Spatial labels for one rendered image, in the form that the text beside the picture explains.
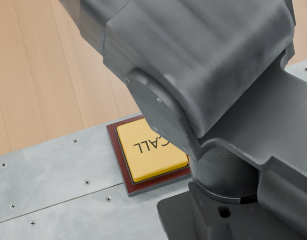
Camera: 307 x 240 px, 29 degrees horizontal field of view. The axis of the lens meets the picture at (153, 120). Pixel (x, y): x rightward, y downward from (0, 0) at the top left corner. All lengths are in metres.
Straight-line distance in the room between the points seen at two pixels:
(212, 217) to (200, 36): 0.13
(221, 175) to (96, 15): 0.12
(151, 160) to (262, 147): 0.34
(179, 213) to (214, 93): 0.17
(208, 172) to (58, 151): 0.35
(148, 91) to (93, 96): 0.42
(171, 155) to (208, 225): 0.28
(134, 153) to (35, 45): 0.19
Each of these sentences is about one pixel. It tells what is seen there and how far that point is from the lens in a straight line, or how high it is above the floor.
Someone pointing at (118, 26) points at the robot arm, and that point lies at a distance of 0.26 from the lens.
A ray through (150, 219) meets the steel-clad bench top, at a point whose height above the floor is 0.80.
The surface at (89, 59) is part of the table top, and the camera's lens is 0.70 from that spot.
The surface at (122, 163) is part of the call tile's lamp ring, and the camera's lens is 0.63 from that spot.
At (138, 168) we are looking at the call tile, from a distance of 0.62.
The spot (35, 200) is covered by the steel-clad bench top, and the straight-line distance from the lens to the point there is 0.66.
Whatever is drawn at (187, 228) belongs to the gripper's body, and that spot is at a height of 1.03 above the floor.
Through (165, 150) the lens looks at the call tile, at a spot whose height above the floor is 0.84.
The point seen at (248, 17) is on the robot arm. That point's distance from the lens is 0.27.
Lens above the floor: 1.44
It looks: 72 degrees down
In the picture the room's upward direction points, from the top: 1 degrees clockwise
